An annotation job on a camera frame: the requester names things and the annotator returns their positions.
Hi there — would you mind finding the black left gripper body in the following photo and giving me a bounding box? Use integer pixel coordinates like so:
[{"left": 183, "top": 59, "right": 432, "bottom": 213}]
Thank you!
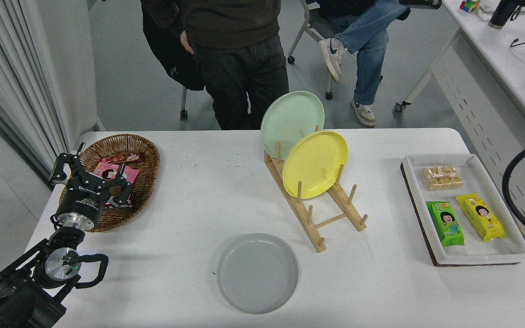
[{"left": 56, "top": 180, "right": 109, "bottom": 225}]

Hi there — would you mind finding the grey plate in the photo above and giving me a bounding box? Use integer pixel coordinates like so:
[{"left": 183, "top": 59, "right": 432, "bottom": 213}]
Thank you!
[{"left": 217, "top": 233, "right": 299, "bottom": 314}]

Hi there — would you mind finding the pale green plate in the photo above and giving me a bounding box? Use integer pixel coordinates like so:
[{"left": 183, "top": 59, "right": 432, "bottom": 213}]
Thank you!
[{"left": 261, "top": 91, "right": 325, "bottom": 159}]

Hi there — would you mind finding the wooden plate rack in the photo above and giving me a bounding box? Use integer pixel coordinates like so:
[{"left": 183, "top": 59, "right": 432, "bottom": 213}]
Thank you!
[{"left": 264, "top": 125, "right": 368, "bottom": 253}]

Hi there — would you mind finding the yellow plate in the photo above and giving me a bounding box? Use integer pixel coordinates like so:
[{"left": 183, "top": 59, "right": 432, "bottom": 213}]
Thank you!
[{"left": 282, "top": 131, "right": 349, "bottom": 200}]

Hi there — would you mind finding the standing person's hand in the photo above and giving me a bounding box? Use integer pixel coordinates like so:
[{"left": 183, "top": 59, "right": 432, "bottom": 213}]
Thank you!
[{"left": 180, "top": 31, "right": 195, "bottom": 55}]

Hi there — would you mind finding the pink snack packet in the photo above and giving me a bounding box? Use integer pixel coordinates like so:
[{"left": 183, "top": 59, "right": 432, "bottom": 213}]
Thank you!
[{"left": 92, "top": 161, "right": 139, "bottom": 197}]

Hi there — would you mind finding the dark red snack bar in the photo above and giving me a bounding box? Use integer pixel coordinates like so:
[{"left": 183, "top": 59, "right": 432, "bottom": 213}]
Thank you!
[{"left": 96, "top": 153, "right": 141, "bottom": 165}]

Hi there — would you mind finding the brown wicker basket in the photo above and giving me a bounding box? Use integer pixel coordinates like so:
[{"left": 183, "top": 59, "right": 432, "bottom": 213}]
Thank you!
[{"left": 60, "top": 133, "right": 160, "bottom": 233}]

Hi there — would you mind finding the pale pleated curtain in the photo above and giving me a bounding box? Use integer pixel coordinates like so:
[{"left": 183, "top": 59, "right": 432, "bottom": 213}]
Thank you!
[{"left": 0, "top": 0, "right": 69, "bottom": 183}]

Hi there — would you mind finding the standing person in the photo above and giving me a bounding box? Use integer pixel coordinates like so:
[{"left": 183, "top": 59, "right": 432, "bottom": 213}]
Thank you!
[{"left": 140, "top": 0, "right": 289, "bottom": 131}]

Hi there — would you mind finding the grey wheeled office chair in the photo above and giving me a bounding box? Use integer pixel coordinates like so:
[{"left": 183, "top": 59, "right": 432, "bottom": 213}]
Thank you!
[{"left": 288, "top": 0, "right": 336, "bottom": 101}]

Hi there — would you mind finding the seated person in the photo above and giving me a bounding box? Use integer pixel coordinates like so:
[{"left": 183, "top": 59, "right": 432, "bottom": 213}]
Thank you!
[{"left": 317, "top": 0, "right": 412, "bottom": 127}]

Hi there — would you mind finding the clear packet of tan snacks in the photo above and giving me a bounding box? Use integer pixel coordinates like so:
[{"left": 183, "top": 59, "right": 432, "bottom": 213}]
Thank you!
[{"left": 423, "top": 166, "right": 463, "bottom": 190}]

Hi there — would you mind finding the green snack packet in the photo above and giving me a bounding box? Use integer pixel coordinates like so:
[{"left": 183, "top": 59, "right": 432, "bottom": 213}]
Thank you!
[{"left": 426, "top": 201, "right": 465, "bottom": 247}]

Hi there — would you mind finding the white rectangular tray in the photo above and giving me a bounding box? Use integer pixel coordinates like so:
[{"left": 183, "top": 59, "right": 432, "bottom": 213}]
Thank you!
[{"left": 401, "top": 154, "right": 525, "bottom": 266}]

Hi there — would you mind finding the yellow snack packet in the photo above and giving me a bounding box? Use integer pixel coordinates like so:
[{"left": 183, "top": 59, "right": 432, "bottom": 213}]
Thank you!
[{"left": 456, "top": 193, "right": 506, "bottom": 242}]

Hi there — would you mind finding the white desk with perforated panel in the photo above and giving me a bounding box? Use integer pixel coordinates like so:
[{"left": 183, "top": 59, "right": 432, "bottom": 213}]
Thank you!
[{"left": 394, "top": 0, "right": 525, "bottom": 274}]

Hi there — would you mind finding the black flask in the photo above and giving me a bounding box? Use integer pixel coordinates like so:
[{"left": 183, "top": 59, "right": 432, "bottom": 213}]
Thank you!
[{"left": 489, "top": 0, "right": 524, "bottom": 30}]

